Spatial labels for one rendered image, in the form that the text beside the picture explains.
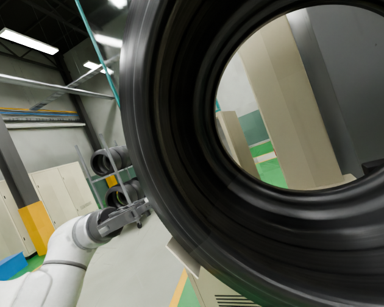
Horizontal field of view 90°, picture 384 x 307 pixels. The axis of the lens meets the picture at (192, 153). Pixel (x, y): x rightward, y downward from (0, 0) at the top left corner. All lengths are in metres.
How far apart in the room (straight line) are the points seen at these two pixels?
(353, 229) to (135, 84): 0.47
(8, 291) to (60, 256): 0.09
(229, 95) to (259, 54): 8.71
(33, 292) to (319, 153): 0.72
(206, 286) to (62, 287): 0.94
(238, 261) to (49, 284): 0.43
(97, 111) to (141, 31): 11.77
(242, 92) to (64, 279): 9.05
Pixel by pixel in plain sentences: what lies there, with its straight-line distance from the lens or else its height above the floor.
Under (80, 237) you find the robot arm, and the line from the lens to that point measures 0.57.
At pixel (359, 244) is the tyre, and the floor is 0.91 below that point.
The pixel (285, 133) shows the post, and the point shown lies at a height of 1.11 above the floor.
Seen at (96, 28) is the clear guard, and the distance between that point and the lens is 1.40.
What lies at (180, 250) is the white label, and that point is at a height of 1.05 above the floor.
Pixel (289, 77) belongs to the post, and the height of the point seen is 1.25.
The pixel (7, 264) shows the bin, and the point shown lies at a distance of 5.77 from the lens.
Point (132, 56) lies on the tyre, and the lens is 0.26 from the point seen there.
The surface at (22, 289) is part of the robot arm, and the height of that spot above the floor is 1.04.
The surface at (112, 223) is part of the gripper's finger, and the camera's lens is 0.45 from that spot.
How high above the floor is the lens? 1.19
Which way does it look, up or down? 3 degrees down
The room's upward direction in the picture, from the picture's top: 22 degrees counter-clockwise
